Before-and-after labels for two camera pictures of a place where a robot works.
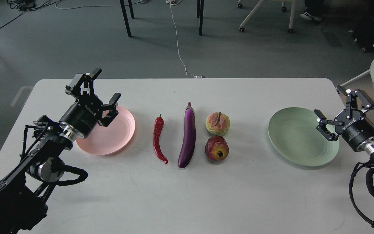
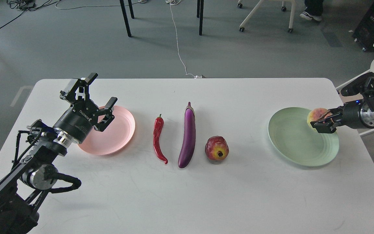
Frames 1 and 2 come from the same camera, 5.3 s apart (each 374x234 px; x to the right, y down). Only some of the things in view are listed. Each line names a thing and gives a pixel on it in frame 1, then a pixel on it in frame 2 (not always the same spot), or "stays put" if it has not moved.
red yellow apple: (217, 148) stays put
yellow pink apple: (217, 123) to (317, 114)
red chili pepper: (158, 125) stays put
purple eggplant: (189, 137) stays put
